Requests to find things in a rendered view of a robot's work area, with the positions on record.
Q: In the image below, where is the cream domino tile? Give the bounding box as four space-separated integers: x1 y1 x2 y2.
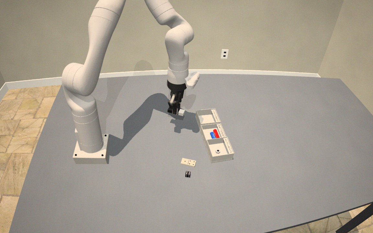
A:
181 158 196 167

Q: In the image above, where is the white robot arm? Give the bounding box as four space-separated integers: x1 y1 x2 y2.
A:
62 0 200 153

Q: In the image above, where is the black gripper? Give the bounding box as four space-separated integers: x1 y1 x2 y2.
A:
167 80 187 115

